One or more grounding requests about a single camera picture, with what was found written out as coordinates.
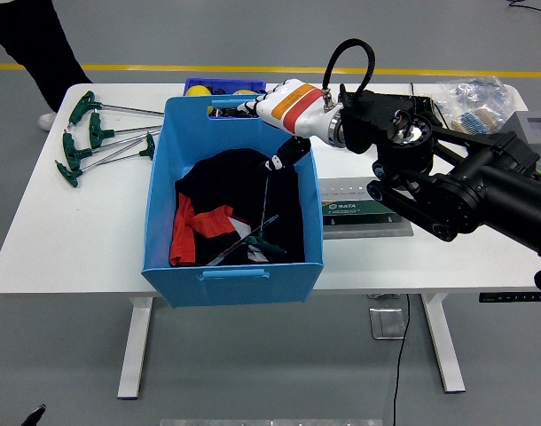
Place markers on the dark blue plastic bin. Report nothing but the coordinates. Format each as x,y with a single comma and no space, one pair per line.
226,83

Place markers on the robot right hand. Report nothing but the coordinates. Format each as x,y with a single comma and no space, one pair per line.
297,111

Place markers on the green grey hex key rack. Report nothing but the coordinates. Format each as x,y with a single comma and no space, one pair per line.
350,208

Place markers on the metal floor plate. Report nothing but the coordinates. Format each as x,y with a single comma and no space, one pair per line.
387,324

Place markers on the yellow ball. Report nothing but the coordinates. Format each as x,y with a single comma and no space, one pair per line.
197,91

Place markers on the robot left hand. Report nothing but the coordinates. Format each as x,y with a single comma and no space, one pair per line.
33,415

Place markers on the light blue storage box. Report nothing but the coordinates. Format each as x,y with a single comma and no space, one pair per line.
235,133

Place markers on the yellow tape measure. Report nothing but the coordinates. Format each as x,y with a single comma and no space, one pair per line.
244,92

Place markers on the tan blue resistor strip pack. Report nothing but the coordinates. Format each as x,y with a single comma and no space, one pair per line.
468,122

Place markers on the black table control panel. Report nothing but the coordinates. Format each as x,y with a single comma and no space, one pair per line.
510,298

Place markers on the black and red clothing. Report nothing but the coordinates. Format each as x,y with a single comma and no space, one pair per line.
221,186

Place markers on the clear bag of blue parts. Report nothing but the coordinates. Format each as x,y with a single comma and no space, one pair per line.
474,91

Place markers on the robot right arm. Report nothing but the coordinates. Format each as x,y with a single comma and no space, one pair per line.
474,191

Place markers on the white table leg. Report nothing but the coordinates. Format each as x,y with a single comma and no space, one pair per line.
443,346
135,346

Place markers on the grey foam block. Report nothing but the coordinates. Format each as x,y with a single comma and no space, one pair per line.
519,122

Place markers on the person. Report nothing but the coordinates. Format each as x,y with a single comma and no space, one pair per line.
31,35

